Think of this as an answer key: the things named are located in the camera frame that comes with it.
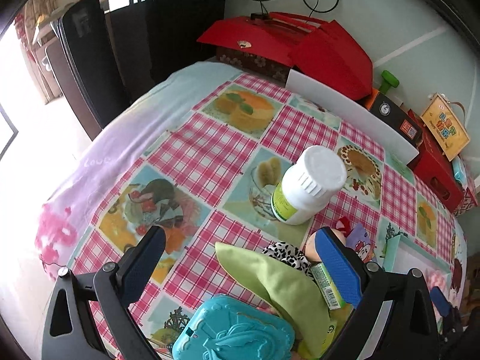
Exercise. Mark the green fabric pouch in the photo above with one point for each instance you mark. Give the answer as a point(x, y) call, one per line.
point(285, 285)

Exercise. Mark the yellow picture box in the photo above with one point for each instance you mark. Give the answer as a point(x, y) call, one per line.
point(444, 127)

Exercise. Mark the brown floral box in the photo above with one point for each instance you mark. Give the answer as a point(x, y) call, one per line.
point(255, 62)

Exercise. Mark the black cabinet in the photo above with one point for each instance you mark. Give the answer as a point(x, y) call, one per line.
point(168, 26)

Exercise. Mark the purple cartoon pouch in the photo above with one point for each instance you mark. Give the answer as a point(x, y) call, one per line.
point(362, 245)

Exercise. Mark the green candy tube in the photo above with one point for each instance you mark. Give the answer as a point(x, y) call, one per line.
point(326, 285)

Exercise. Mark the pink checkered printed tablecloth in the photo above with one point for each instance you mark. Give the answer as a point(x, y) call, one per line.
point(210, 146)

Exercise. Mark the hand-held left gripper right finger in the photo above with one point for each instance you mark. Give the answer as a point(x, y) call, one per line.
point(337, 270)

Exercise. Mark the light blue packet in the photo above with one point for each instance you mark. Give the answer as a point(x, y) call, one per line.
point(459, 170)

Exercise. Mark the small plush doll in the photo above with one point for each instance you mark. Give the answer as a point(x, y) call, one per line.
point(310, 247)

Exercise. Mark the orange box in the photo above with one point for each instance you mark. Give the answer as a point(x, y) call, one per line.
point(369, 101)

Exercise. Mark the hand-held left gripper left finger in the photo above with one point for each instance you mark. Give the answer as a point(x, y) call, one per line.
point(144, 266)

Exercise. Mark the black office chair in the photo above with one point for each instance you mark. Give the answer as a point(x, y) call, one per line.
point(86, 63)

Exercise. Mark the black box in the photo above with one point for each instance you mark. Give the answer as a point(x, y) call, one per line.
point(390, 112)

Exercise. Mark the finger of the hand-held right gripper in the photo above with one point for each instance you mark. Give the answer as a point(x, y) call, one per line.
point(439, 302)

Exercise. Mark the white board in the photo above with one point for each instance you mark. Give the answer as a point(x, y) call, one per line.
point(337, 97)

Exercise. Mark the teal-edged white tray box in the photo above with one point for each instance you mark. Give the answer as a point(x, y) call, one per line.
point(412, 258)

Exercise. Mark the leopard print scrunchie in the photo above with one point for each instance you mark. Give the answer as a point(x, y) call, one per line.
point(285, 255)

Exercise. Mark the teal plastic toy case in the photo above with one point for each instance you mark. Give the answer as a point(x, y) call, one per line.
point(232, 330)

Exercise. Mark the red gift bag gold clasp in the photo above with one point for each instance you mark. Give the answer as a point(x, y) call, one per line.
point(243, 32)

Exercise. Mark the white pill bottle green label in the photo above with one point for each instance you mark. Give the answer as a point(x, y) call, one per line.
point(300, 195)

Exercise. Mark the red carton box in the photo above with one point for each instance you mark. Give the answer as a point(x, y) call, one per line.
point(431, 168)

